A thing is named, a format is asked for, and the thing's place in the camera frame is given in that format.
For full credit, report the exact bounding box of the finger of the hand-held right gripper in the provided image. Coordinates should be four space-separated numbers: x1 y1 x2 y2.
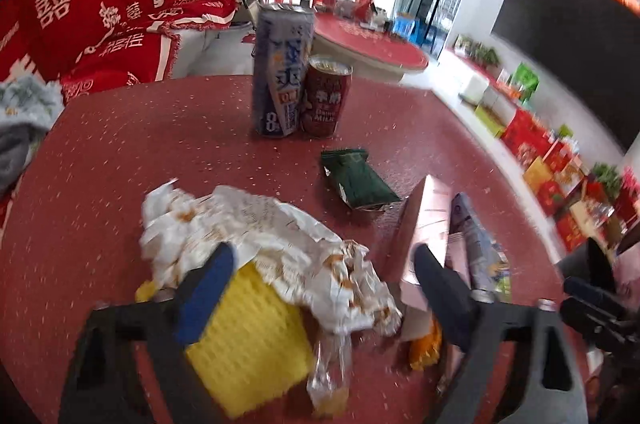
586 236 617 299
559 276 640 355

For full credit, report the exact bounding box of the white paper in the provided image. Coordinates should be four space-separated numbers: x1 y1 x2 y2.
139 178 403 337

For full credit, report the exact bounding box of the dark green foil packet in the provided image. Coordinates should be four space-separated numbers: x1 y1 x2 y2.
320 148 402 211

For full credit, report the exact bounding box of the blue white foil packet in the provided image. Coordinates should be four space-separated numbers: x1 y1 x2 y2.
450 193 511 305

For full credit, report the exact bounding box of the round red top table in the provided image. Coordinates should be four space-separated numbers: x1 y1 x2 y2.
312 11 430 82

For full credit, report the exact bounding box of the yellow printed snack packet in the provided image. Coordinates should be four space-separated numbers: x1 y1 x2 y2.
407 319 443 372

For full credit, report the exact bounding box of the blue plastic stool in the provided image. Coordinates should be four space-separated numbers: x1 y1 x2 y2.
422 24 443 54
390 16 418 42

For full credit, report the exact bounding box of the large wall television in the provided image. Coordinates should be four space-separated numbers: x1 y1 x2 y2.
490 0 640 152

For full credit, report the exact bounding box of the black round trash bin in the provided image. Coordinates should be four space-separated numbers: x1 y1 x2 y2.
559 243 623 292

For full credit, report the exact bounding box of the short red drink can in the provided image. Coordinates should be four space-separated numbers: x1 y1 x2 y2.
302 55 353 139

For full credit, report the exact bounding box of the long pink cardboard box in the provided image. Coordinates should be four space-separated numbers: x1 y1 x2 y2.
385 175 473 312

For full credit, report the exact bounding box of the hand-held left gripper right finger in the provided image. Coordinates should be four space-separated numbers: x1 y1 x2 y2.
412 244 588 424

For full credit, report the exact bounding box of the low television cabinet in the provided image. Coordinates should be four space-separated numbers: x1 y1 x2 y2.
435 48 526 125

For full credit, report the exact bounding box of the grey folding chair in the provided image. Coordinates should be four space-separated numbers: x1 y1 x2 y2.
232 0 261 29

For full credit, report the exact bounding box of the pile of red gift boxes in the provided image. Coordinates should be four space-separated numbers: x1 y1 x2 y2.
472 88 640 255

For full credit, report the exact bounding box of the yellow sponge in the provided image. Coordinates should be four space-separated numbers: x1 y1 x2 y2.
135 261 316 420

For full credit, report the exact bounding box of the grey fluffy blanket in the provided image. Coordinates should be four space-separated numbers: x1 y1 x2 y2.
0 76 66 199

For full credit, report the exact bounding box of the potted green plant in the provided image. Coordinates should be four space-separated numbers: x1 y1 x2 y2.
592 163 623 197

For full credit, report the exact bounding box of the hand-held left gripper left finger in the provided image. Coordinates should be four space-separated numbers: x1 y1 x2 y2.
59 241 238 424

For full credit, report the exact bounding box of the clear plastic wrapper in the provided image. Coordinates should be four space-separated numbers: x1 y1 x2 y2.
306 331 353 417

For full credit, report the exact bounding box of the white cylindrical appliance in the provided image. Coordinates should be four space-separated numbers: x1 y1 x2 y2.
459 71 488 104

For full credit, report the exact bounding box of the clutter of boxes and cups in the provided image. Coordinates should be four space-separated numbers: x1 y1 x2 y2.
295 0 391 27

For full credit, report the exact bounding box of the green plastic bag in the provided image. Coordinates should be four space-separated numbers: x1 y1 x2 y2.
510 62 541 102

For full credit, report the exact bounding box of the pink flower bouquet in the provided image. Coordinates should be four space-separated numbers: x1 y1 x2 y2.
620 166 640 205

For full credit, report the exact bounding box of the tall blue white drink can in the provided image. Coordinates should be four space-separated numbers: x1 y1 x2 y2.
254 2 317 137

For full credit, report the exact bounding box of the green leafy plant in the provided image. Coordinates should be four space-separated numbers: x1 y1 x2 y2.
452 34 501 67

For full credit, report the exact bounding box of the red covered sofa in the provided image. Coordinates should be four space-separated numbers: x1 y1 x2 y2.
0 0 241 104

